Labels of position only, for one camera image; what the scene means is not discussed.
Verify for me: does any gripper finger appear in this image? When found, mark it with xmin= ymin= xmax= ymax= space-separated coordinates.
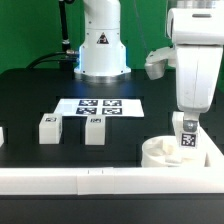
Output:
xmin=183 ymin=112 xmax=199 ymax=133

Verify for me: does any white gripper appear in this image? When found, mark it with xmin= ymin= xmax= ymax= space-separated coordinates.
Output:
xmin=167 ymin=8 xmax=224 ymax=114

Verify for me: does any white round stool seat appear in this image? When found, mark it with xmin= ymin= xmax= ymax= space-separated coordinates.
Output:
xmin=141 ymin=136 xmax=206 ymax=167

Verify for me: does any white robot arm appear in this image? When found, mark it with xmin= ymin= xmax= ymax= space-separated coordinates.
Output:
xmin=74 ymin=0 xmax=224 ymax=133

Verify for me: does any white marker sheet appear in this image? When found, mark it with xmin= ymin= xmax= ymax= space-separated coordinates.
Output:
xmin=54 ymin=99 xmax=144 ymax=117

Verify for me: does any white U-shaped barrier wall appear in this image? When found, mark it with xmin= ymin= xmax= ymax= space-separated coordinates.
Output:
xmin=0 ymin=133 xmax=224 ymax=195

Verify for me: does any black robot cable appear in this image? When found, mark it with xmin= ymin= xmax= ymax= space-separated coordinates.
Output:
xmin=25 ymin=0 xmax=81 ymax=70

